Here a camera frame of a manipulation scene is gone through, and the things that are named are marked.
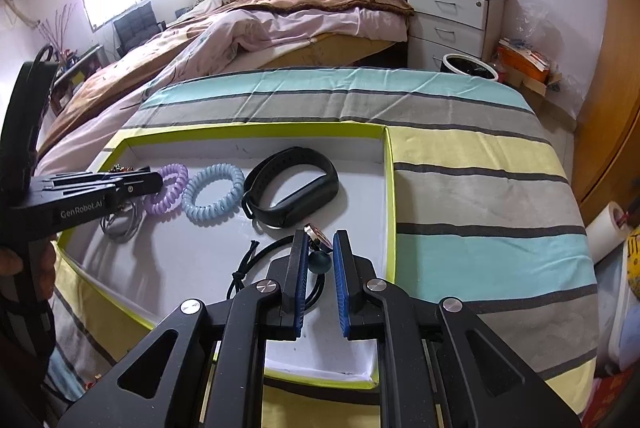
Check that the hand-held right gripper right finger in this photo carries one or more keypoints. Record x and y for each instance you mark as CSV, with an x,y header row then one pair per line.
x,y
342,283

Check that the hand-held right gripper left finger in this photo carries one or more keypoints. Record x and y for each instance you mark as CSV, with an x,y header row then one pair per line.
x,y
300,280

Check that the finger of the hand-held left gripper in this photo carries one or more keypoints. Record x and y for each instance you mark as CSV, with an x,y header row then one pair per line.
x,y
100,178
145,185

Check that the brown beaded charm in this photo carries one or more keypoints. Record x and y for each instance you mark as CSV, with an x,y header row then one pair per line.
x,y
120,168

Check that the black fitness band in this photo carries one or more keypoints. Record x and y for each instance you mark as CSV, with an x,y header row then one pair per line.
x,y
305,200

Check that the shallow green cardboard box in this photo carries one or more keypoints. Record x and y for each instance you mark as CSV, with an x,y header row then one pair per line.
x,y
175,268

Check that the person's left hand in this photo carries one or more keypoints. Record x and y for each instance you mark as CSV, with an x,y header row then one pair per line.
x,y
45,273

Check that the cluttered desk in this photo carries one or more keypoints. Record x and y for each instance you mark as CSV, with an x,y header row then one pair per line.
x,y
75,78

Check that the dried branches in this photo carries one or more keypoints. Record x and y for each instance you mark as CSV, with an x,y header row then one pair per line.
x,y
57,33

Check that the black office chair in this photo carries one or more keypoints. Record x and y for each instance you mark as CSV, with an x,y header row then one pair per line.
x,y
135,28

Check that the striped bed sheet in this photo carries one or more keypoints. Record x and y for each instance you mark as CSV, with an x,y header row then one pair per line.
x,y
475,208

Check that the pink duvet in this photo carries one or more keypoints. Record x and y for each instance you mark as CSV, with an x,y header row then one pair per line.
x,y
280,28

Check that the white trash bin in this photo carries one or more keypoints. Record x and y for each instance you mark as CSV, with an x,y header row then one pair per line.
x,y
470,68

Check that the paper towel roll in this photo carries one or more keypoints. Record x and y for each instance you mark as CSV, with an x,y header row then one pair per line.
x,y
607,230

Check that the orange cardboard box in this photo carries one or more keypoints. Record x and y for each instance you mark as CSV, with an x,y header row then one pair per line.
x,y
522,63

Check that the yellow package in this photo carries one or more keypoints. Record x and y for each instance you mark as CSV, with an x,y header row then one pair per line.
x,y
634,263

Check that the white drawer nightstand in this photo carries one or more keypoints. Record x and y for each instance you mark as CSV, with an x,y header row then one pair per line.
x,y
445,8

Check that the clear plastic bag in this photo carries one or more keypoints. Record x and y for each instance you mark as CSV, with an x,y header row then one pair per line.
x,y
555,33

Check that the wooden door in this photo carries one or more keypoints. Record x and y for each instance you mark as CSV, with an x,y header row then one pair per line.
x,y
615,83

